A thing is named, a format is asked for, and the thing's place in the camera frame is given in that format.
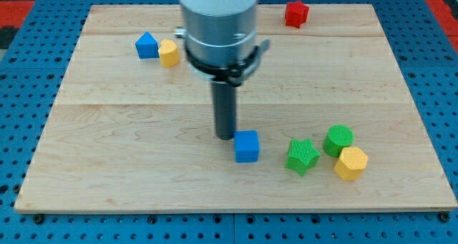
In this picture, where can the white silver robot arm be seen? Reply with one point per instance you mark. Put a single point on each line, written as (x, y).
(220, 39)

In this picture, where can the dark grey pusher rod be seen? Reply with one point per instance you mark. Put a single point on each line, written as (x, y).
(224, 110)

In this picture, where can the blue cube block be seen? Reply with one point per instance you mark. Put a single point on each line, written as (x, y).
(246, 146)

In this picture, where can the green star block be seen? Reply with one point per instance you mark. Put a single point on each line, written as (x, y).
(302, 156)

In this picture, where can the yellow half-round block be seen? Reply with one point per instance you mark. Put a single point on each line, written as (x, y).
(168, 52)

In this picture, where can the wooden board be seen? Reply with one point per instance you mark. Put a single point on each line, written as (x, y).
(128, 136)

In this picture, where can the blue triangle block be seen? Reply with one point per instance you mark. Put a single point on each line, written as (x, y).
(147, 46)

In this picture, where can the green cylinder block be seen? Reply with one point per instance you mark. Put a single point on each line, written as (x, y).
(337, 138)

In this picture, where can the red star block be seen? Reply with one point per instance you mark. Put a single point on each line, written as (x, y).
(296, 14)

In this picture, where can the yellow hexagon block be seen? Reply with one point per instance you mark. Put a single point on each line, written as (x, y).
(351, 163)

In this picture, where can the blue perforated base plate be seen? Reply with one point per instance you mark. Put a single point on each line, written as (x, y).
(32, 70)

